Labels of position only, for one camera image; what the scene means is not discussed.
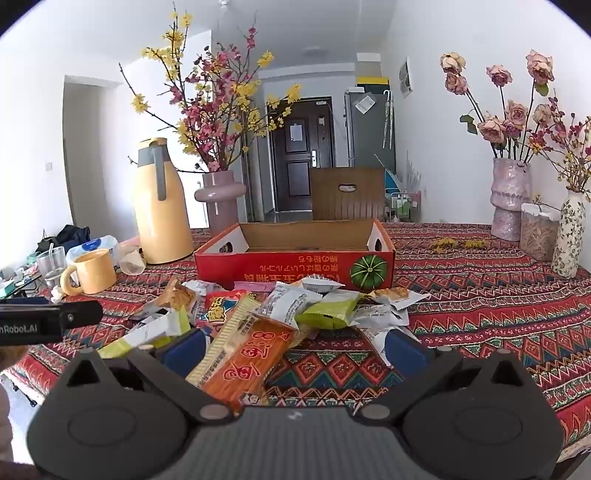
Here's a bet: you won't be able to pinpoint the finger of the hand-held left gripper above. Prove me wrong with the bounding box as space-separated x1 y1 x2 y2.
60 301 103 329

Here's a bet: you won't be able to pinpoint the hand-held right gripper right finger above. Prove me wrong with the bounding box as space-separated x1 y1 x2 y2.
355 329 529 425

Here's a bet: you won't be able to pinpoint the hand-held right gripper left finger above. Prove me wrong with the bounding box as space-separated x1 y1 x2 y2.
62 329 236 425

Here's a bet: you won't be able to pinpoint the red yellow cartoon snack packet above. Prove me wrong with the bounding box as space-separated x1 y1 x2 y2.
196 292 247 337

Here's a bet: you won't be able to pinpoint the long orange snack packet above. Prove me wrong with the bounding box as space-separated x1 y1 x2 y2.
186 295 315 409

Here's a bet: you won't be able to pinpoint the lime green snack packet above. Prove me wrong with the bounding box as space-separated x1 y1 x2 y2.
294 291 361 329

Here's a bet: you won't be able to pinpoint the pile of snack packets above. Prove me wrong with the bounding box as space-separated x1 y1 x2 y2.
98 274 428 365

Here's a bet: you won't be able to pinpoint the red cardboard box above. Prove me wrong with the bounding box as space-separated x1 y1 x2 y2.
194 219 396 292

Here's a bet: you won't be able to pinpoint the cluttered low side table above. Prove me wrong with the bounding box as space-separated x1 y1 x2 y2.
0 251 47 301

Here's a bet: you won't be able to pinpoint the yellow mug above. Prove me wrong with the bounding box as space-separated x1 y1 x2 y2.
60 249 118 296

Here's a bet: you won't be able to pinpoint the clear glass cup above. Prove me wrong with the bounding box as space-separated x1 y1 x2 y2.
36 246 68 289

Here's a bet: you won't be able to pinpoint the clear cookie snack packet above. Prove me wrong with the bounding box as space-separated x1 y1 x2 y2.
367 286 428 309

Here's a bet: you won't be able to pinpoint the white and blue plastic pack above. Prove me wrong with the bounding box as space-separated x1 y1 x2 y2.
66 235 122 268

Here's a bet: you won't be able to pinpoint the beige crumpled bag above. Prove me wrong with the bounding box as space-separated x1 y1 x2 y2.
119 244 147 278

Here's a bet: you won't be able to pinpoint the black bag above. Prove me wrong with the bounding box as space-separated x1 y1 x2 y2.
36 224 92 254

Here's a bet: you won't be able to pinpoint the yellow thermos jug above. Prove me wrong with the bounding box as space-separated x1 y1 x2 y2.
129 137 195 265

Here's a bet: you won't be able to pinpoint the fallen yellow petals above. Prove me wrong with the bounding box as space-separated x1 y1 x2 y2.
431 237 486 252

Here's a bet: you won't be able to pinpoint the wooden chair back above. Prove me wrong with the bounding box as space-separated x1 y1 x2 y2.
309 167 386 221

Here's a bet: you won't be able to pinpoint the clear food canister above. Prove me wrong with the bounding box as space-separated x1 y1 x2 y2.
520 203 561 262

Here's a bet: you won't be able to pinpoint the white feathery stalks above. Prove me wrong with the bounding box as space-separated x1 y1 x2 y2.
375 152 422 195

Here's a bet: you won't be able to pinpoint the pink textured vase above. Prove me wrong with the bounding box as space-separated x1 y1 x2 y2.
490 158 533 242

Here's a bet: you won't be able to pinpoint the white floral vase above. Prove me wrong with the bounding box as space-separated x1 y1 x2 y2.
551 190 587 278

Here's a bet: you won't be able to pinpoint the dark entrance door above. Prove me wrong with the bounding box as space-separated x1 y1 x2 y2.
269 97 335 213

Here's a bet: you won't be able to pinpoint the grey refrigerator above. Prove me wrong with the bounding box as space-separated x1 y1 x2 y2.
347 85 397 169

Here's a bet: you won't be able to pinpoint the white umbrella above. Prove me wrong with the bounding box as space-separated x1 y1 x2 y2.
382 90 395 149

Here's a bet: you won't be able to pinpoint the yellow and pink blossom branches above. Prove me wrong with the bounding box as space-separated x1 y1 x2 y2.
119 2 303 174

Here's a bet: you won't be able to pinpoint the red and yellow twigs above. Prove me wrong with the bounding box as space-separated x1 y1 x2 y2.
526 95 591 204

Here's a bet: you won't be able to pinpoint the white box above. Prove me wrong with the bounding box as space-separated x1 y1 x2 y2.
356 53 382 78

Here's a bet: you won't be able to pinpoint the dried pink roses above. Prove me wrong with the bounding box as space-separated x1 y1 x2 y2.
440 49 568 162

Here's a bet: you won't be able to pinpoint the white wire rack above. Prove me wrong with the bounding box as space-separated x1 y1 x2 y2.
384 187 422 222

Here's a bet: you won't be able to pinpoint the pink ring vase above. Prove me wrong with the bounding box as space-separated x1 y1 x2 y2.
194 170 247 238

